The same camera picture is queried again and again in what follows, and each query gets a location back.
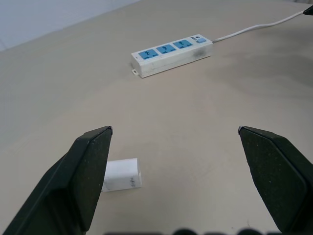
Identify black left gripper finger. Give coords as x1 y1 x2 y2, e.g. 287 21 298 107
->
0 126 113 235
237 125 313 235

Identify white charger block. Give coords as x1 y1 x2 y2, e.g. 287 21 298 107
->
101 158 142 192

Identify white power strip blue sockets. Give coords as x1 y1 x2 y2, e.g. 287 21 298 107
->
130 35 213 79

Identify white power cable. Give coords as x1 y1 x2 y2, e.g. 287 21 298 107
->
211 11 305 44

